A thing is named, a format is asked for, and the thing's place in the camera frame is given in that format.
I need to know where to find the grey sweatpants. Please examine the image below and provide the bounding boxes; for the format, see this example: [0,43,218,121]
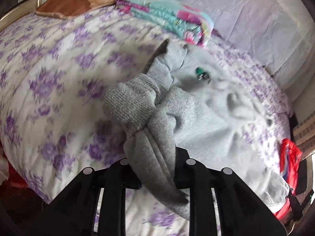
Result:
[103,40,289,218]

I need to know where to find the red blue white garment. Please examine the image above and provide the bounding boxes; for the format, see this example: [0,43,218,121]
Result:
[275,138,303,220]

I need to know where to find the purple floral bedspread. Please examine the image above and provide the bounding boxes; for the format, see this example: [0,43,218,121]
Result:
[1,6,292,235]

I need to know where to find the lavender padded headboard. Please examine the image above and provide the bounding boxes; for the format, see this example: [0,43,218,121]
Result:
[108,0,315,89]

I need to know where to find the colourful floral folded blanket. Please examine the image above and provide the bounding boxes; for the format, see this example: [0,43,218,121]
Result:
[116,0,214,47]

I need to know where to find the brown pillow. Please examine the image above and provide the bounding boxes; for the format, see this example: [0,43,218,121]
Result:
[35,0,116,20]

